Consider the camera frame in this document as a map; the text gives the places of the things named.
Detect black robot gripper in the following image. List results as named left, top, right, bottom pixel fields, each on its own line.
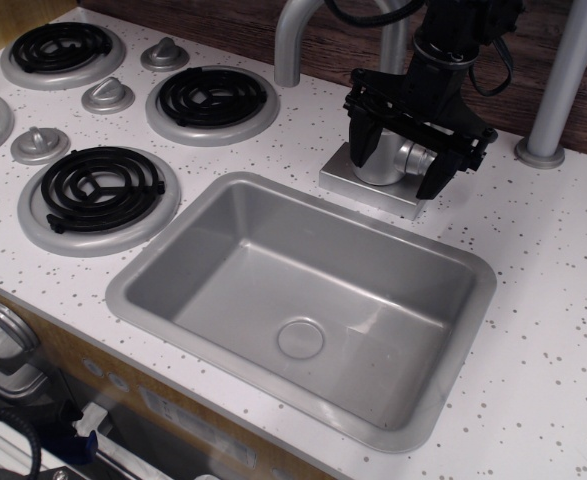
left=344, top=51, right=497, bottom=200

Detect silver faucet lever handle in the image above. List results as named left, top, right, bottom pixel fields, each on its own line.
left=394, top=140, right=436, bottom=176

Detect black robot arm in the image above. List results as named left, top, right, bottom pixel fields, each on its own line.
left=345, top=1, right=524, bottom=200

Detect silver toy faucet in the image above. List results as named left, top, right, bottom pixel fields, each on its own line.
left=274, top=0, right=425, bottom=220

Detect grey support pole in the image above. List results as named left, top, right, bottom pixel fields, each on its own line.
left=515, top=0, right=587, bottom=170

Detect grey plastic sink basin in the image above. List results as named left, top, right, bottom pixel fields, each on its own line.
left=106, top=172, right=497, bottom=453

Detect back right stove burner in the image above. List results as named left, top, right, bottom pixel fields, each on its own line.
left=145, top=66, right=279, bottom=147

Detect silver stove knob back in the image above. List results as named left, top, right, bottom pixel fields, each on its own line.
left=140, top=37, right=190, bottom=72

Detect silver stove knob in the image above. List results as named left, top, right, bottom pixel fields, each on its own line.
left=140, top=37, right=190, bottom=72
left=10, top=127, right=70, bottom=166
left=81, top=77, right=135, bottom=115

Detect silver stove knob middle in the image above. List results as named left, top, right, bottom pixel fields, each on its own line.
left=81, top=77, right=135, bottom=115

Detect front right stove burner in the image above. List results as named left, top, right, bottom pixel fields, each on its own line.
left=18, top=146, right=181, bottom=257

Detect back left stove burner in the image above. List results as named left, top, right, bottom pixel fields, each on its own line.
left=0, top=22, right=126, bottom=91

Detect silver stove knob front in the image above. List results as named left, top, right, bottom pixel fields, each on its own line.
left=10, top=127, right=70, bottom=166

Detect silver oven dial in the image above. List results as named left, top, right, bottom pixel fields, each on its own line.
left=0, top=303, right=39, bottom=374

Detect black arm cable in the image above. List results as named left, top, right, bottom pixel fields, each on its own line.
left=322, top=0, right=429, bottom=27

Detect black cable lower left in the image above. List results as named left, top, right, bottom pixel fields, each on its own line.
left=0, top=407, right=42, bottom=476

